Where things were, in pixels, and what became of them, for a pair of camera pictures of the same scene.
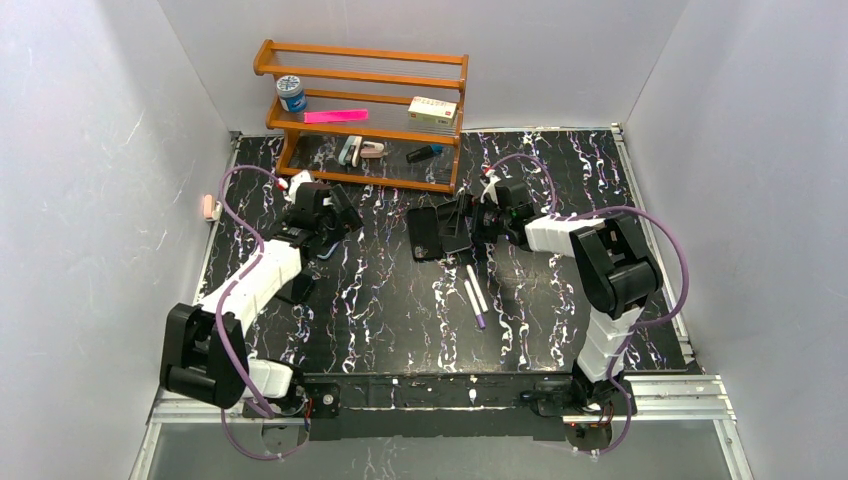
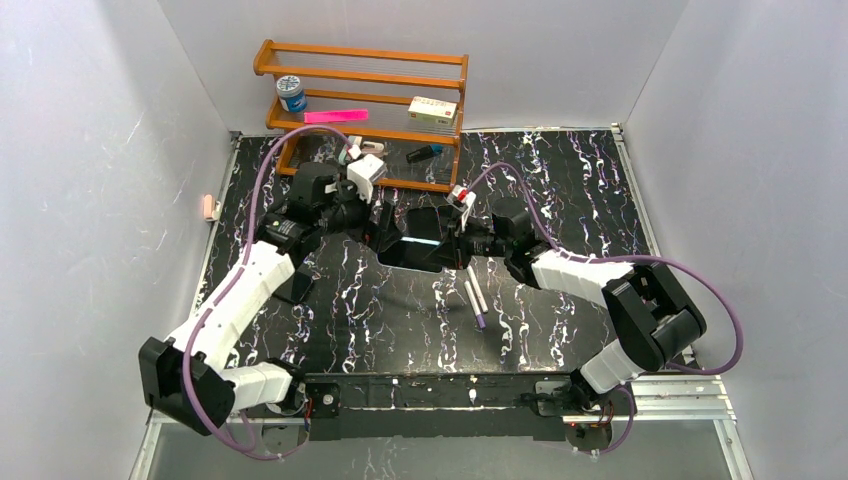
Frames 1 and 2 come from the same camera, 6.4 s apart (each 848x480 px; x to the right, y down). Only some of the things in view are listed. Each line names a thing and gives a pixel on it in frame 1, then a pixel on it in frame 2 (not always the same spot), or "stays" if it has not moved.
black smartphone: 300,287 stays
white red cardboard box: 441,112 stays
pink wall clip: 208,205 stays
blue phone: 329,252 -> 414,254
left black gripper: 342,211 -> 385,225
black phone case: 425,234 stays
